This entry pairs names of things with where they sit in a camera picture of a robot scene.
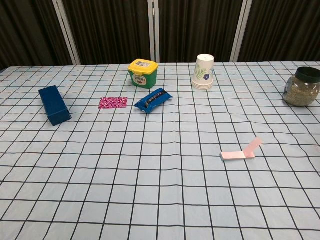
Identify small pink object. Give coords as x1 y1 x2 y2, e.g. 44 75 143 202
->
219 150 256 163

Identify blue snack wrapper pack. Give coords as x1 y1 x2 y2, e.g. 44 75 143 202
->
133 87 174 115

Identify green tub with yellow lid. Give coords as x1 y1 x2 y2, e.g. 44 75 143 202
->
127 58 159 89

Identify pink patterned flat card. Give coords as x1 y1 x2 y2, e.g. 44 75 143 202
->
96 96 128 110

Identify checked light blue tablecloth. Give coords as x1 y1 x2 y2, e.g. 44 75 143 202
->
0 60 320 240

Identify stacked floral paper cups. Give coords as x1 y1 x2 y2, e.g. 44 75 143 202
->
191 53 216 91

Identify dark blue rectangular box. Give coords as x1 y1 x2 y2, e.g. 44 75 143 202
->
38 85 73 127

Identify glass jar with black lid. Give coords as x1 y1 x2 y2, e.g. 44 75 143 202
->
282 66 320 108

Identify dark partition panel white frame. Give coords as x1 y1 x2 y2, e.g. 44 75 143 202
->
0 0 76 71
231 0 320 63
149 0 251 64
53 0 156 66

